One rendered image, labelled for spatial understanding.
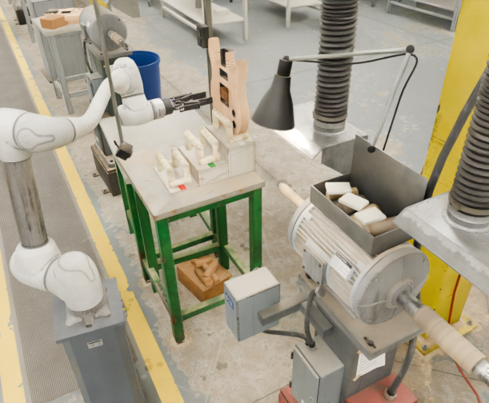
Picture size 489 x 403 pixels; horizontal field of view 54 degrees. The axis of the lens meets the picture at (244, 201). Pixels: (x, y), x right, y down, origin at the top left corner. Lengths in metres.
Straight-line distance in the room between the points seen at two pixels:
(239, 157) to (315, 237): 1.02
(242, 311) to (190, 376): 1.21
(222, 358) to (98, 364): 0.78
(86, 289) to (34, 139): 0.63
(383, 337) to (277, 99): 0.74
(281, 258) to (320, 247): 1.89
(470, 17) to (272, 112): 1.01
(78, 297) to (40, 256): 0.23
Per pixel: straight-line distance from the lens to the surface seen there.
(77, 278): 1.96
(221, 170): 2.34
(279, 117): 1.43
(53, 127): 1.75
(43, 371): 2.93
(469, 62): 2.17
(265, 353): 2.77
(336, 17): 1.38
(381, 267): 1.29
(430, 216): 1.19
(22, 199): 1.96
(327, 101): 1.46
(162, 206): 2.23
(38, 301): 3.30
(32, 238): 2.04
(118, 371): 2.32
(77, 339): 2.12
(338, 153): 1.48
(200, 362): 2.75
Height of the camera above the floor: 2.22
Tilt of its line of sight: 36 degrees down
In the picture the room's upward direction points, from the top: 2 degrees counter-clockwise
